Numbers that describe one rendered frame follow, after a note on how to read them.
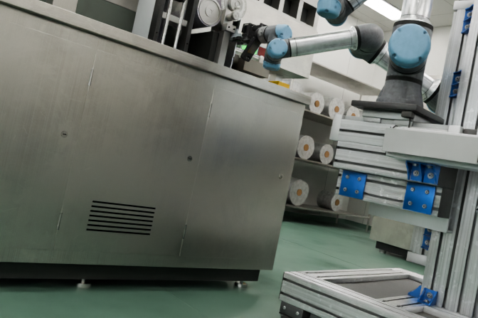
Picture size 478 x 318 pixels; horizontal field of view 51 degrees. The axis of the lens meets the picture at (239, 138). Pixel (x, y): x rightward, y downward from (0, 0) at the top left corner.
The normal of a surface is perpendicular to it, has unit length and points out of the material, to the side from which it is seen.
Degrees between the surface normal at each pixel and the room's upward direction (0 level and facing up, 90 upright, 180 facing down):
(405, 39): 98
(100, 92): 90
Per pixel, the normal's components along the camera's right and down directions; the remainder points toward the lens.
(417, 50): -0.32, 0.03
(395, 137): -0.67, -0.17
